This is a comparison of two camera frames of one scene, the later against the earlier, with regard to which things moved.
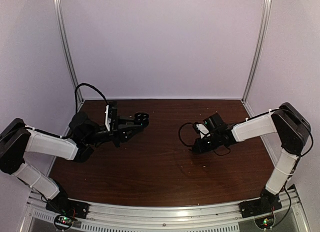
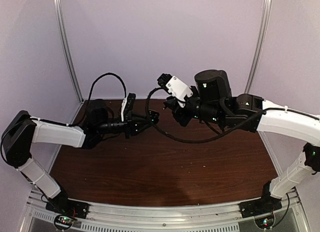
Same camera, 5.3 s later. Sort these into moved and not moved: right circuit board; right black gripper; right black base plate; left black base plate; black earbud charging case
Moved: black earbud charging case; right black gripper
Not moved: left black base plate; right black base plate; right circuit board
